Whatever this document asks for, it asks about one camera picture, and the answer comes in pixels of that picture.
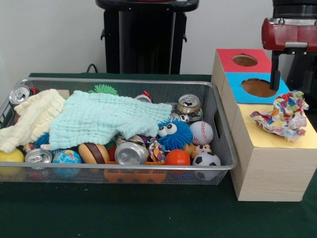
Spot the colourful paper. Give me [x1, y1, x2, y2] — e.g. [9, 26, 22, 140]
[250, 90, 310, 142]

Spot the globe print ball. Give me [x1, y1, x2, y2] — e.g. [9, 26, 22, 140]
[52, 149, 83, 179]

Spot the dark green tablecloth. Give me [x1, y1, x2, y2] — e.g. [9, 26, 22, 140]
[303, 93, 317, 117]
[0, 72, 317, 238]

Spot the shallow metal mesh bin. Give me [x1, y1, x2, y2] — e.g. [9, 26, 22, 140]
[0, 77, 238, 186]

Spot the blue fuzzy toy with eyes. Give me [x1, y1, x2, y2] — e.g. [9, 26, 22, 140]
[158, 118, 194, 151]

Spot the orange ball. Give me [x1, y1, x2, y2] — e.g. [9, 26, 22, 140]
[164, 149, 191, 176]

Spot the cream muslin cloth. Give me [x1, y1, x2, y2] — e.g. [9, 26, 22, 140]
[0, 88, 66, 154]

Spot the gold drink can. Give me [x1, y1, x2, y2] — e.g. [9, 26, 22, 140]
[176, 94, 202, 115]

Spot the toy hamburger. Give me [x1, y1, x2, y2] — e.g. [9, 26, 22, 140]
[78, 142, 111, 165]

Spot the light blue muslin cloth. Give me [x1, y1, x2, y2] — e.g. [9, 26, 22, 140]
[48, 90, 173, 151]

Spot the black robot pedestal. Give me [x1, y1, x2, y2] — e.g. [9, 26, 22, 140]
[95, 0, 200, 74]

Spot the wooden box with three holes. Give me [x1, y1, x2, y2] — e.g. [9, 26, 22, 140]
[211, 48, 317, 202]

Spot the white baseball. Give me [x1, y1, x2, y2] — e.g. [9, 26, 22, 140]
[189, 120, 214, 146]

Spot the crushed silver can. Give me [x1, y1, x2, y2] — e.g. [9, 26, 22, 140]
[114, 141, 149, 166]

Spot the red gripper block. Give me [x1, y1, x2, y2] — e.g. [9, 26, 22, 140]
[262, 17, 317, 90]

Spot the black and white soccer ball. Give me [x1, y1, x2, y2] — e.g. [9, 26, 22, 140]
[192, 151, 221, 181]

